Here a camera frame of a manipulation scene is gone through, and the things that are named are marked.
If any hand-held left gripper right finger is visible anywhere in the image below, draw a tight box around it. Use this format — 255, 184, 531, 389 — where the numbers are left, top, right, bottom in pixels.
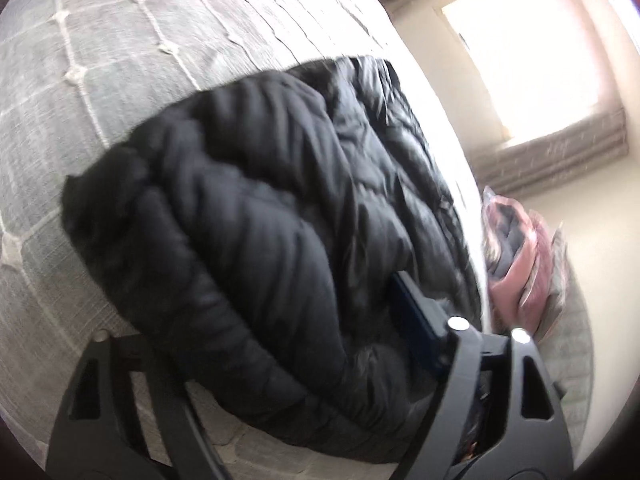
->
390, 270, 574, 480

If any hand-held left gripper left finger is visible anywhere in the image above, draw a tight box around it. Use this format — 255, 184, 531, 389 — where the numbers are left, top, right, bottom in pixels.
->
47, 330, 221, 480

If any black quilted down jacket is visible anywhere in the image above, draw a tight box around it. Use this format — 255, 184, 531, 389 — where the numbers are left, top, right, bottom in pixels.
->
61, 56, 490, 467

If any folded pink quilt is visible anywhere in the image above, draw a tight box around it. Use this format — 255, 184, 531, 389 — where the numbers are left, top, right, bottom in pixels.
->
481, 185, 552, 337

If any grey padded headboard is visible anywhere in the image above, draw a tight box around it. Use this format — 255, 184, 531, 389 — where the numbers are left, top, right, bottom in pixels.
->
537, 280, 595, 443

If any grey patterned curtain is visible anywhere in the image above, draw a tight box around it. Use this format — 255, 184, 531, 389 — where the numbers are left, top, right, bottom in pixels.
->
470, 107, 629, 197

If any window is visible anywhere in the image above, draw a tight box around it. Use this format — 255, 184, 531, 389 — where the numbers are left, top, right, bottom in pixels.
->
440, 0, 605, 143

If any bed with grey checked sheet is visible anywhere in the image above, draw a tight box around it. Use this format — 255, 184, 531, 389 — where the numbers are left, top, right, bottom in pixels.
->
0, 0, 501, 468

